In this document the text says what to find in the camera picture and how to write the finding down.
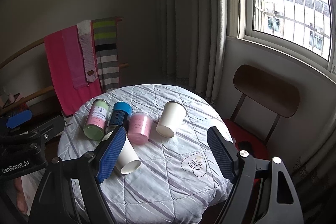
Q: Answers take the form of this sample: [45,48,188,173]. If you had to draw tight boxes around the blue and black cup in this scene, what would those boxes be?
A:
[105,102,131,134]

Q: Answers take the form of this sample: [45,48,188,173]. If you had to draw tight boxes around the white paper cup near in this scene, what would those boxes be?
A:
[101,132,141,175]

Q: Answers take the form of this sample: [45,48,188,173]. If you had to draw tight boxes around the white paper cup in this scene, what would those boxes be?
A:
[156,101,187,138]
[101,132,141,175]

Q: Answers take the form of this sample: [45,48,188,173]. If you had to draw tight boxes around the white paper cup far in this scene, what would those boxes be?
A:
[156,101,187,138]

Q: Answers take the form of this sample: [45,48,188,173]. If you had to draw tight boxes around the green and pink can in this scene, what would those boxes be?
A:
[83,99,110,141]

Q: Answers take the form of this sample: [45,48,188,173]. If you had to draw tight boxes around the wooden towel rack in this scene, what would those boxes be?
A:
[1,20,127,114]

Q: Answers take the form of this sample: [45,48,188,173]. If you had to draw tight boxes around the hot pink towel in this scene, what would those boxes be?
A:
[45,30,102,116]

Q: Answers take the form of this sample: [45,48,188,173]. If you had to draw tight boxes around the white striped quilted tablecloth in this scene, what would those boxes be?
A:
[56,84,235,224]

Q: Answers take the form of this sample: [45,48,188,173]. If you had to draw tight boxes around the brown wooden chair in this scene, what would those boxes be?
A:
[224,64,300,160]

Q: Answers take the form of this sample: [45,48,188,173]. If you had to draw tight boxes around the light pink towel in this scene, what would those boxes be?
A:
[62,26,87,89]

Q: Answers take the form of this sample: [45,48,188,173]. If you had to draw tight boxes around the knitted white purple scarf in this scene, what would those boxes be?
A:
[77,20,98,83]

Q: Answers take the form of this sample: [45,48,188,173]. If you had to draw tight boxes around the green grey striped scarf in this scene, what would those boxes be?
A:
[92,17,121,92]

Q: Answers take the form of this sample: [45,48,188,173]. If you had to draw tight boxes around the white framed window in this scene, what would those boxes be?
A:
[228,0,335,74]

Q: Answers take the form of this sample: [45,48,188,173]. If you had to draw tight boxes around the beige curtain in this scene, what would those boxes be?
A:
[157,0,227,105]

